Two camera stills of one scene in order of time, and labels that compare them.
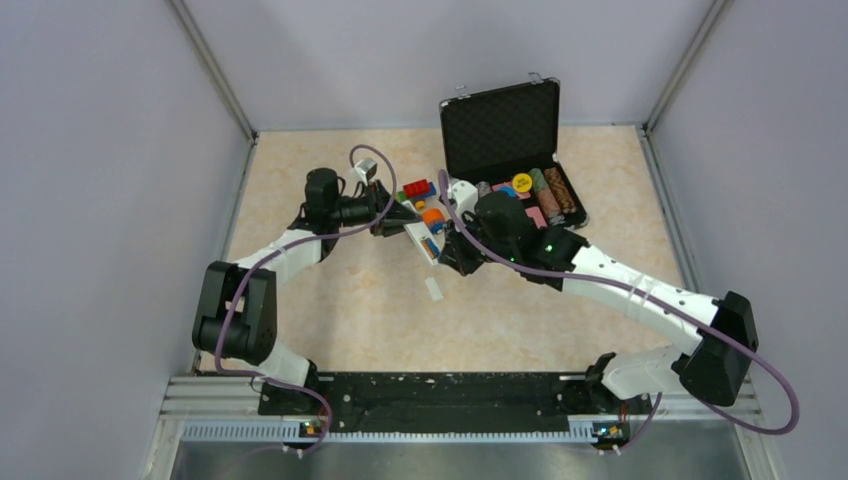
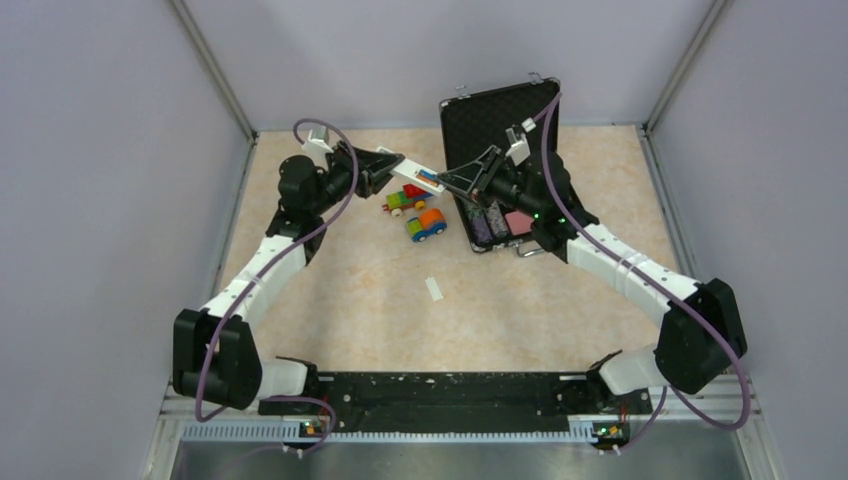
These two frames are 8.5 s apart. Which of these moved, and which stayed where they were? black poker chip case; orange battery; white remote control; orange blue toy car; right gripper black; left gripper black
Moved: orange battery; left gripper black; right gripper black; white remote control
Stayed: orange blue toy car; black poker chip case
